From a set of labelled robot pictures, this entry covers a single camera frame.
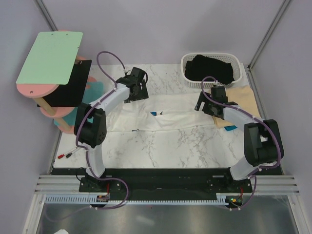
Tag aluminium frame rail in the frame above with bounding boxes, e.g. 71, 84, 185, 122
35, 175, 299, 195

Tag white slotted cable duct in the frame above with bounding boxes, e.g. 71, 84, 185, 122
45, 194, 229, 205

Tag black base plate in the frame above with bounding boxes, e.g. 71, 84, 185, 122
79, 168, 252, 200

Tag green board on shelf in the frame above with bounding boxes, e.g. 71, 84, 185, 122
16, 31, 83, 85

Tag folded blue t shirt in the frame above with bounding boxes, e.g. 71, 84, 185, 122
224, 125, 237, 132

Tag black t shirt in basket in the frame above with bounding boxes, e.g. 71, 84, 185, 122
185, 55, 234, 85

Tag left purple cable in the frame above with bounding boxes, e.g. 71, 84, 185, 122
45, 51, 129, 222

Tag black board on shelf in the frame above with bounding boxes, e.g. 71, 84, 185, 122
43, 60, 92, 107

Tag white perforated plastic basket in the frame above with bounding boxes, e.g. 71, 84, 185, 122
180, 53, 243, 89

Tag left aluminium corner post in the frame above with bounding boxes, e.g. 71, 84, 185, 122
34, 0, 58, 31

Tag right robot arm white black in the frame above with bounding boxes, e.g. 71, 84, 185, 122
195, 86, 284, 192

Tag right aluminium corner post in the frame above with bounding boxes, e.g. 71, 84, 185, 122
247, 0, 292, 71

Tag white paper scrap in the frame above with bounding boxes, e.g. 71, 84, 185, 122
54, 229, 69, 234

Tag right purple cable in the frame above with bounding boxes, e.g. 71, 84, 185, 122
201, 77, 281, 212

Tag aluminium corner post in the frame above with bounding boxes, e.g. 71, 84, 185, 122
247, 0, 292, 71
34, 0, 58, 31

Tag pink wooden tiered shelf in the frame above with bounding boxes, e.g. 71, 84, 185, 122
16, 29, 96, 135

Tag red black marker pens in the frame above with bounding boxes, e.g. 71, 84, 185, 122
57, 147, 79, 159

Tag white printed t shirt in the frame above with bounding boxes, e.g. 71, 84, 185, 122
106, 93, 215, 132

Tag folded beige t shirt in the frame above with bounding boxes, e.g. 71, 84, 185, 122
226, 85, 260, 117

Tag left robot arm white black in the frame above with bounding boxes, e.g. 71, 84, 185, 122
74, 67, 149, 192

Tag purple cable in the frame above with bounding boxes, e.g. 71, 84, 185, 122
201, 77, 281, 212
45, 51, 129, 222

